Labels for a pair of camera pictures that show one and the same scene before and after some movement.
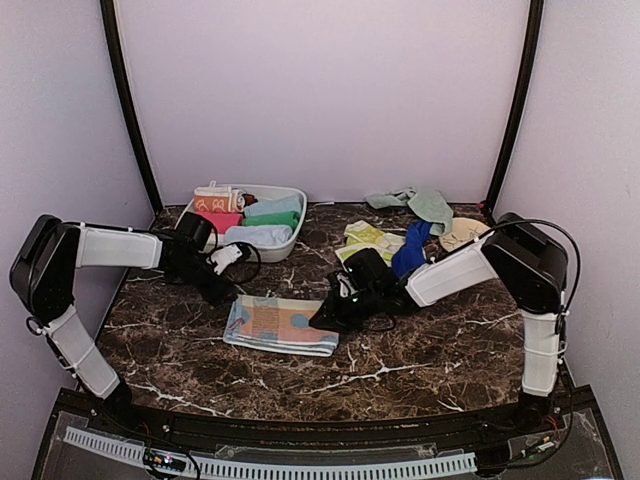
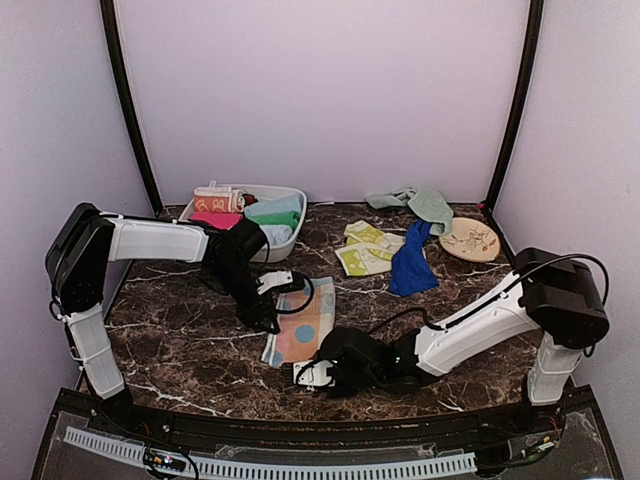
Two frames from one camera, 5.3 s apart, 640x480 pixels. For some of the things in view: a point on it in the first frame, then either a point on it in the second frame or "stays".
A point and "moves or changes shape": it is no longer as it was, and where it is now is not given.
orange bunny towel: (218, 199) stays
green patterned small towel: (359, 235) stays
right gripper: (334, 319) -> (341, 395)
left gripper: (218, 290) -> (256, 310)
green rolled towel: (290, 218) stays
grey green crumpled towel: (428, 202) stays
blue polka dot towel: (279, 324) moves or changes shape
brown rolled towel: (249, 199) stays
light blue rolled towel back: (267, 206) stays
